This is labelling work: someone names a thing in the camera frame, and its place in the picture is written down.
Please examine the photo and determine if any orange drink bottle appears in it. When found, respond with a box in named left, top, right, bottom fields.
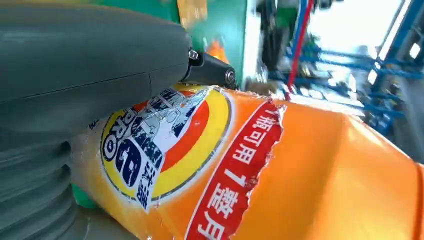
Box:
left=71, top=84, right=424, bottom=240
left=205, top=39, right=230, bottom=64

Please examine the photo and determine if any yellow sheet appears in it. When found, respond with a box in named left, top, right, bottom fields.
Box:
left=176, top=0, right=209, bottom=29

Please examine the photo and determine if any red pole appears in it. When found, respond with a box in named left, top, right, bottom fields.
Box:
left=285, top=0, right=315, bottom=99

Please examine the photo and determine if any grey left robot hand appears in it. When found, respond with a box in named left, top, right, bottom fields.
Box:
left=0, top=2, right=239, bottom=151

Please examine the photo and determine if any blue metal rack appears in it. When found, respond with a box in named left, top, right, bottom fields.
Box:
left=288, top=0, right=424, bottom=137

